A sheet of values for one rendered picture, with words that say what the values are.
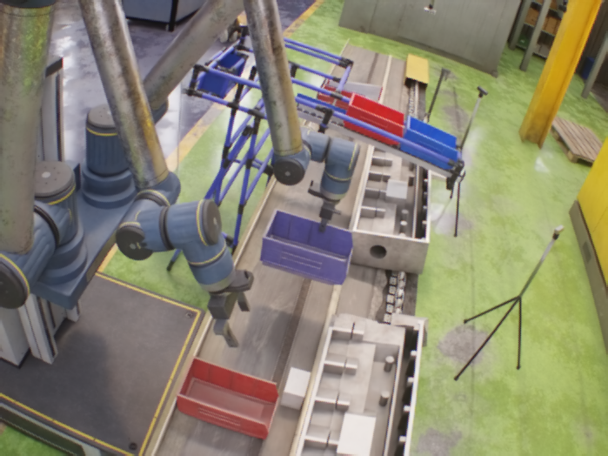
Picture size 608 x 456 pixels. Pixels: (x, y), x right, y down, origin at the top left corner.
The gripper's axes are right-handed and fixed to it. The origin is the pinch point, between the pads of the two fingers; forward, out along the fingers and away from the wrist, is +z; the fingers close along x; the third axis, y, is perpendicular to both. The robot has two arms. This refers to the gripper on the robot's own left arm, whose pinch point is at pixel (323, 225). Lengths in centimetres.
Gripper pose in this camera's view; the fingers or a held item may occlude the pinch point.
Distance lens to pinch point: 216.6
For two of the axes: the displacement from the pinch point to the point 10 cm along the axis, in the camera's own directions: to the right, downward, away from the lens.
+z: -2.2, 7.5, 6.2
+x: 1.9, -5.9, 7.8
